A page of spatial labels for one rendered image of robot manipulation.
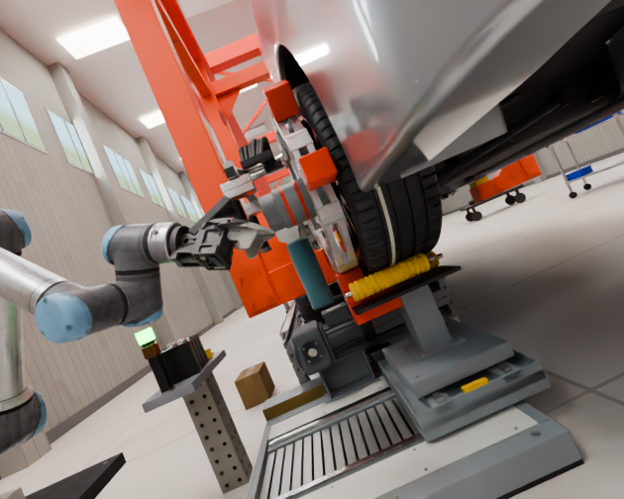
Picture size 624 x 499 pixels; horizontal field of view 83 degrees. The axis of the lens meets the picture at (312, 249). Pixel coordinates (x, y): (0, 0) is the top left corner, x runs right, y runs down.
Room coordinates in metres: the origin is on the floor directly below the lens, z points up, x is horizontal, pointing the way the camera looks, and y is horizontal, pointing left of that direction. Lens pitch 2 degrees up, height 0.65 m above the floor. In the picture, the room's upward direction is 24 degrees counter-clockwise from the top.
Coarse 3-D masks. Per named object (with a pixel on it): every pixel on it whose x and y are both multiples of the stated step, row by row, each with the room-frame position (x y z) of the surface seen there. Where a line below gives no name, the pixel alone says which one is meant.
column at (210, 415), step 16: (208, 384) 1.31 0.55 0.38; (192, 400) 1.32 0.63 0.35; (208, 400) 1.30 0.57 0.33; (224, 400) 1.40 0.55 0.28; (192, 416) 1.30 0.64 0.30; (208, 416) 1.30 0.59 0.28; (224, 416) 1.34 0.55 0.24; (208, 432) 1.30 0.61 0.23; (224, 432) 1.30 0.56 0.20; (208, 448) 1.30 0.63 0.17; (224, 448) 1.30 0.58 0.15; (240, 448) 1.36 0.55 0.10; (224, 464) 1.30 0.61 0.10; (240, 464) 1.30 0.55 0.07; (224, 480) 1.30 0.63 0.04; (240, 480) 1.32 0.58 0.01
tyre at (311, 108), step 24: (312, 96) 0.93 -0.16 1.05; (312, 120) 0.92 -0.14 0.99; (336, 144) 0.86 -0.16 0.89; (432, 168) 0.89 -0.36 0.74; (360, 192) 0.87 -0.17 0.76; (384, 192) 0.88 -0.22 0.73; (408, 192) 0.89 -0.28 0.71; (432, 192) 0.91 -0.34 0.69; (360, 216) 0.90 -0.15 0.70; (384, 216) 0.91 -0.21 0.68; (408, 216) 0.93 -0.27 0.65; (432, 216) 0.95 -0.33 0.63; (360, 240) 0.99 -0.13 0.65; (384, 240) 0.96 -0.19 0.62; (408, 240) 0.99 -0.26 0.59; (432, 240) 1.04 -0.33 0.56; (360, 264) 1.21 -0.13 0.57; (384, 264) 1.05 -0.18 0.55
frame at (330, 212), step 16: (288, 128) 1.16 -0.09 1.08; (304, 128) 0.94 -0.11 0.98; (288, 144) 0.92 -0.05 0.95; (304, 144) 0.92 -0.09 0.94; (320, 208) 0.92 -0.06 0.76; (336, 208) 0.92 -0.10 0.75; (320, 224) 1.43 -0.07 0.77; (320, 240) 1.37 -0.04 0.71; (336, 240) 1.35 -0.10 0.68; (336, 256) 1.02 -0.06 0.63; (352, 256) 1.05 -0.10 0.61
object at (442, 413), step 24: (384, 360) 1.43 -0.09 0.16; (504, 360) 1.02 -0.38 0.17; (528, 360) 0.99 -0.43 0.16; (456, 384) 1.05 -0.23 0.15; (480, 384) 0.94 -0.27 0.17; (504, 384) 0.94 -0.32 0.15; (528, 384) 0.94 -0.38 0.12; (408, 408) 1.02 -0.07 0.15; (432, 408) 0.94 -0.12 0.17; (456, 408) 0.94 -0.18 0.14; (480, 408) 0.94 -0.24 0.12; (432, 432) 0.94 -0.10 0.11
